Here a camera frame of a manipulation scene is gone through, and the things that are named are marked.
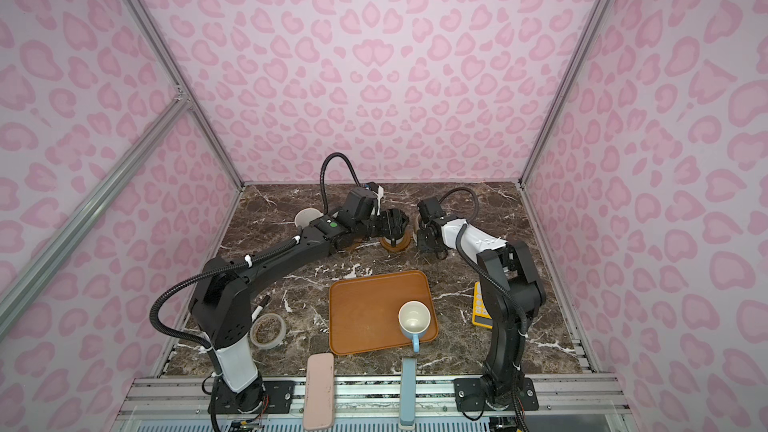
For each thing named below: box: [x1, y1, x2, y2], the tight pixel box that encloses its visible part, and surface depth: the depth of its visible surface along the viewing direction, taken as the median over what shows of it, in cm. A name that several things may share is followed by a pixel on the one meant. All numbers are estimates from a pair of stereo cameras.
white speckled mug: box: [294, 207, 324, 229], surface depth 102 cm
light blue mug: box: [398, 300, 431, 353], surface depth 80 cm
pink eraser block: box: [302, 352, 335, 431], surface depth 73 cm
